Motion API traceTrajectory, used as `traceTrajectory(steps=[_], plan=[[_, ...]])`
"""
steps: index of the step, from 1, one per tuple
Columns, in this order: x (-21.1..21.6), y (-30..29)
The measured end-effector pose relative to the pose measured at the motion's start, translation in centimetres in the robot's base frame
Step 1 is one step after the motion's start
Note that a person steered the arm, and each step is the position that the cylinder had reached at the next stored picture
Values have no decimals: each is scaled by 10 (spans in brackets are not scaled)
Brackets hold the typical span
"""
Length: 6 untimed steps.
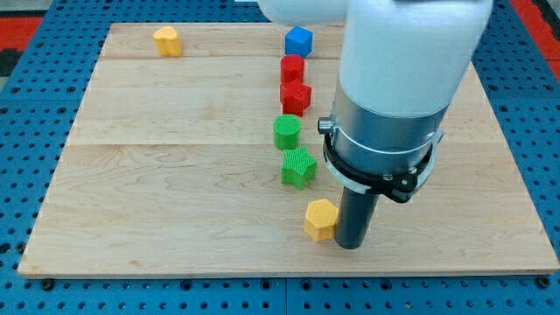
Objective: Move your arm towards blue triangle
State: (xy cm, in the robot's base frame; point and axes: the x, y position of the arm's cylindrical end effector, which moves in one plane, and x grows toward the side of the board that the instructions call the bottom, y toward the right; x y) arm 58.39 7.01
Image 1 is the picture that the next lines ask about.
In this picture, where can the green star block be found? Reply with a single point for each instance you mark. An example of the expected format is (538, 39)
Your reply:
(299, 167)

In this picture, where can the wooden board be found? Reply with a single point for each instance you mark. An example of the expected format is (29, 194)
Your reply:
(169, 171)

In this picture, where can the green cylinder block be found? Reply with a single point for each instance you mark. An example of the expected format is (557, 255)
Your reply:
(286, 131)

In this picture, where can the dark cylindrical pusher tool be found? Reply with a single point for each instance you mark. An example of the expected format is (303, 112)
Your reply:
(355, 213)

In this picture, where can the blue cube block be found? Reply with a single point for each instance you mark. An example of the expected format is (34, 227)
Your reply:
(298, 41)

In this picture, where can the red cylinder block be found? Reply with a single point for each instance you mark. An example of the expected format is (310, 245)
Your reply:
(292, 68)

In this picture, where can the yellow heart block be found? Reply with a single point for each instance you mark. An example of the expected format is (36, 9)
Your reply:
(167, 41)

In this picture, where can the yellow hexagon block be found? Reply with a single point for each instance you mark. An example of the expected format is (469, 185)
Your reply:
(320, 219)

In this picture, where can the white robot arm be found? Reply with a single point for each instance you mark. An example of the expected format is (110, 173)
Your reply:
(401, 64)

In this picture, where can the red star block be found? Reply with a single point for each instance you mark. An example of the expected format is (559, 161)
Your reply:
(295, 97)

